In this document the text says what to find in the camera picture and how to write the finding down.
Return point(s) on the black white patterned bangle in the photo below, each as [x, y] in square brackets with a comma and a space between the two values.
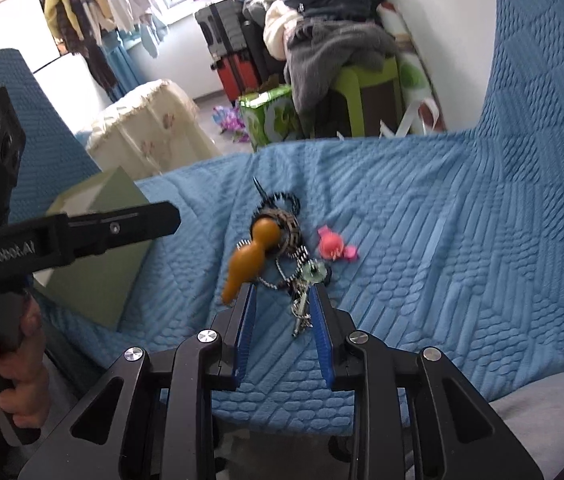
[292, 234]

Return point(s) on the black hair stick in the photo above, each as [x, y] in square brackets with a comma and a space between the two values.
[258, 186]

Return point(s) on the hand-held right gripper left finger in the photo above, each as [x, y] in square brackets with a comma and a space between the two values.
[244, 332]

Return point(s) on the white cardboard box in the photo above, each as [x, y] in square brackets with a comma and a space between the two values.
[92, 287]

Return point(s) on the dark upright suitcase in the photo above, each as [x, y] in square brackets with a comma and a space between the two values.
[262, 50]

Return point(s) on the floral rolled mat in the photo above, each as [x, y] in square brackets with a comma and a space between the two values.
[412, 75]

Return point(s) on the pile of clothes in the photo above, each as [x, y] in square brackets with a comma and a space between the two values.
[327, 20]

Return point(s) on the person's left hand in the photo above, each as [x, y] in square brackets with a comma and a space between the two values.
[29, 385]

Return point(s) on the blue textured sofa cover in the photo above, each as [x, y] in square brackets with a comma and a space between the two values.
[437, 235]

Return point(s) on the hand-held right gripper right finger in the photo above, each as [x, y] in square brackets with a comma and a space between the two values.
[322, 337]

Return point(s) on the pink charm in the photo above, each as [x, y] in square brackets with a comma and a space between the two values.
[331, 245]

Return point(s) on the green round pendant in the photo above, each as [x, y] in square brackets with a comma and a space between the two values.
[314, 271]

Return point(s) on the row of hanging clothes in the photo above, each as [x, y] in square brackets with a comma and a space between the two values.
[92, 0]

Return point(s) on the orange gourd pendant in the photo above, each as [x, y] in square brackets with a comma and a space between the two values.
[252, 260]

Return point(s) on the red suitcase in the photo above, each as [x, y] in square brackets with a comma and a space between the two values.
[232, 77]

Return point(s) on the green printed carton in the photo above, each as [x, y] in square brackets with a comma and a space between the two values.
[269, 117]

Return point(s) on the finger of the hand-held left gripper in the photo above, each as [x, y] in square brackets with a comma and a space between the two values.
[132, 227]

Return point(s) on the green plastic stool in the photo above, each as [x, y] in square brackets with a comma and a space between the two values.
[362, 90]

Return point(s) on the person's grey trousers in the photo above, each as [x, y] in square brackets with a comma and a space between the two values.
[537, 410]

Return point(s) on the black suitcase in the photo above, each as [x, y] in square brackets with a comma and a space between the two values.
[222, 25]

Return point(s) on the purple patterned cloth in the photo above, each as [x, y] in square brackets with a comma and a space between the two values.
[229, 122]

